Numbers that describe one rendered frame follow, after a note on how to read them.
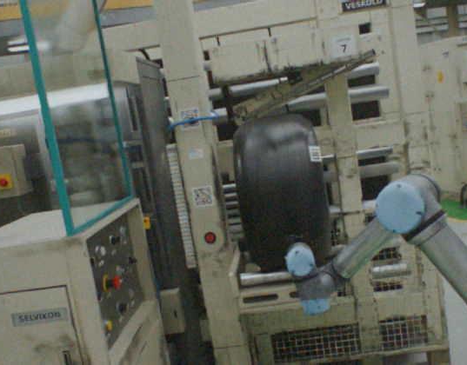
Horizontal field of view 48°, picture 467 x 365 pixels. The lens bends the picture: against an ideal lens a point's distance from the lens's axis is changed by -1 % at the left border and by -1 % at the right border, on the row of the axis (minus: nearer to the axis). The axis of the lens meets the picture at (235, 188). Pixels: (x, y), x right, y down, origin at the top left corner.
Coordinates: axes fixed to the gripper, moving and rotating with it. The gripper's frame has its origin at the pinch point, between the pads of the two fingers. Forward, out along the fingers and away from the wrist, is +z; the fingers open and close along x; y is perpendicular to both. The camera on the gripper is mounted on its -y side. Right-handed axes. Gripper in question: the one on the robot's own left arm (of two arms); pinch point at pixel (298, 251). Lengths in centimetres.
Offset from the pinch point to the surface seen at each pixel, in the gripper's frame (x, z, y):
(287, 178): 0.2, -4.6, 25.0
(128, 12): 175, 500, 266
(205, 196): 31.1, 14.8, 22.5
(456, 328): -88, 152, -83
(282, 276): 7.3, 11.2, -10.0
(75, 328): 59, -51, -4
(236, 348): 29, 22, -38
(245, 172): 13.7, -2.9, 29.1
